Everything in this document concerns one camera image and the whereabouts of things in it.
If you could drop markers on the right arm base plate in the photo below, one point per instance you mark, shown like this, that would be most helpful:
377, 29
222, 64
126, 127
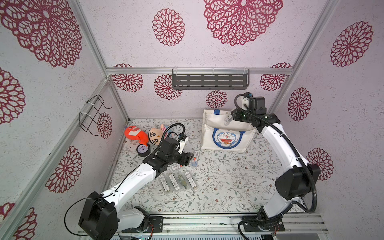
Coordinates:
262, 224

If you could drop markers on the aluminium front rail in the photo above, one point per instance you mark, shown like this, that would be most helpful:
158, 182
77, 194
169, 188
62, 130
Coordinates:
224, 226

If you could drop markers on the red plush toy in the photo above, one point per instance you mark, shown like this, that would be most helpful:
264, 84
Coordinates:
136, 134

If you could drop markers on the black wire wall rack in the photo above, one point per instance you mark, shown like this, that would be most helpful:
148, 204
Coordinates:
96, 121

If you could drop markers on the clear case blue parts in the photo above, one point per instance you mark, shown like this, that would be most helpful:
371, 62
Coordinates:
175, 166
195, 160

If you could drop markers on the grey slotted wall shelf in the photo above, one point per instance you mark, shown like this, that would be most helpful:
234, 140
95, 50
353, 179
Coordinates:
212, 81

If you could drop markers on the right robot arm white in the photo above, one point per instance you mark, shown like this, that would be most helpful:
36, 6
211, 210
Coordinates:
297, 184

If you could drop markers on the clear compass case gold label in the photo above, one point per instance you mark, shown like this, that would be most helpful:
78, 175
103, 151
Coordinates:
228, 120

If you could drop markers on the black round alarm clock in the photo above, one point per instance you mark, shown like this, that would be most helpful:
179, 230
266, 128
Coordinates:
143, 150

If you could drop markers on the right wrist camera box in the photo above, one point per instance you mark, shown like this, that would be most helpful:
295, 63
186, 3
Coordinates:
257, 105

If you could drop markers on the pink boy plush doll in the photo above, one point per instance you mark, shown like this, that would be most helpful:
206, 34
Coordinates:
155, 134

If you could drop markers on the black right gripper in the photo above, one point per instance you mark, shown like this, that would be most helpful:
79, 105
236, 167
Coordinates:
236, 114

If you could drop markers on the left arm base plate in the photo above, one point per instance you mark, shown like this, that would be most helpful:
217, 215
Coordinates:
151, 224

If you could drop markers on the white Doraemon canvas bag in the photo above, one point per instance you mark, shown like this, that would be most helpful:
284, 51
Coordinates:
236, 137

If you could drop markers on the clear pen case green label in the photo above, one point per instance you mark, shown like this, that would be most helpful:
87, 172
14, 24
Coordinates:
182, 181

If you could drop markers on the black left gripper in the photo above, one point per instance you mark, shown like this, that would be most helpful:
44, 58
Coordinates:
185, 158

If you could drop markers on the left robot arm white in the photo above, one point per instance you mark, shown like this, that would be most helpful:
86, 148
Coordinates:
103, 215

